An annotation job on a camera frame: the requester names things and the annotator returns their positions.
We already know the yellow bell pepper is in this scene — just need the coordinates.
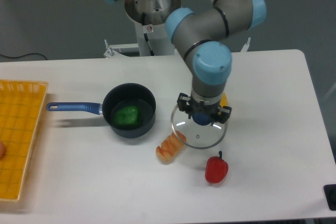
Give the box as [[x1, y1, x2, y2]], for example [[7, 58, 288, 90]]
[[219, 93, 228, 107]]

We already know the yellow woven basket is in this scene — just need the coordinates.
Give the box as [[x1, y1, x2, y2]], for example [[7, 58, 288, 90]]
[[1, 79, 48, 202]]

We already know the glass pot lid blue knob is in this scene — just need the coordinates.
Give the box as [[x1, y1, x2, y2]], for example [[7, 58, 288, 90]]
[[171, 105, 228, 150]]

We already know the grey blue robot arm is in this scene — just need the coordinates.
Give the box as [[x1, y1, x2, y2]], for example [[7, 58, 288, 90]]
[[106, 0, 267, 126]]

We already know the black device table corner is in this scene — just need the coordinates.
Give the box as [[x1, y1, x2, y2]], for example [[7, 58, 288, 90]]
[[323, 184, 336, 211]]

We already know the green bell pepper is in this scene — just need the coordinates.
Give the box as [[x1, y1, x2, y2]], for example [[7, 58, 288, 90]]
[[113, 105, 141, 126]]

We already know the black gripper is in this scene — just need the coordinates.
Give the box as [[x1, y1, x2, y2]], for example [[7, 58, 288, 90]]
[[177, 93, 232, 125]]

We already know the dark saucepan blue handle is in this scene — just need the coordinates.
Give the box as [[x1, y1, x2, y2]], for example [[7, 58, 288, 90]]
[[46, 83, 156, 138]]

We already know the black cable on floor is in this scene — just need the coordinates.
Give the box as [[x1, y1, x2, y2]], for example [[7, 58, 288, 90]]
[[0, 52, 48, 60]]

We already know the toy bread loaf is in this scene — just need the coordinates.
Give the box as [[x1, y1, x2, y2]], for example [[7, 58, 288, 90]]
[[155, 131, 187, 164]]

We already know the white metal bracket right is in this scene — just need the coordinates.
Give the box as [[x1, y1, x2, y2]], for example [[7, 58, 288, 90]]
[[240, 37, 251, 52]]

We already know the red bell pepper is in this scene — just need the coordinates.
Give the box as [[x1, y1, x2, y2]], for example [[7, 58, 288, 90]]
[[205, 151, 229, 184]]

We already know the orange object in basket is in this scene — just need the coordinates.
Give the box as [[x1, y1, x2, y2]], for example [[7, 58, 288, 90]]
[[0, 141, 6, 158]]

